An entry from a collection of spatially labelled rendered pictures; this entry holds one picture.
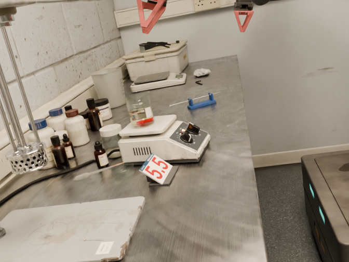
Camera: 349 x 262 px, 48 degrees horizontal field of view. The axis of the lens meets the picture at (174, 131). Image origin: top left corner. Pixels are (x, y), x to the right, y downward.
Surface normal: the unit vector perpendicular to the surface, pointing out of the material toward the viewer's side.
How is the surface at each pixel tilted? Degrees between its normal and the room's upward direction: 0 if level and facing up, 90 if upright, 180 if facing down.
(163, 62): 93
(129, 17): 90
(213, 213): 0
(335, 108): 90
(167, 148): 90
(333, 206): 0
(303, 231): 0
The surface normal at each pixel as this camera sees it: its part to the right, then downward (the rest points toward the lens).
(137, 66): -0.17, 0.39
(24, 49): 0.97, -0.14
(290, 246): -0.18, -0.94
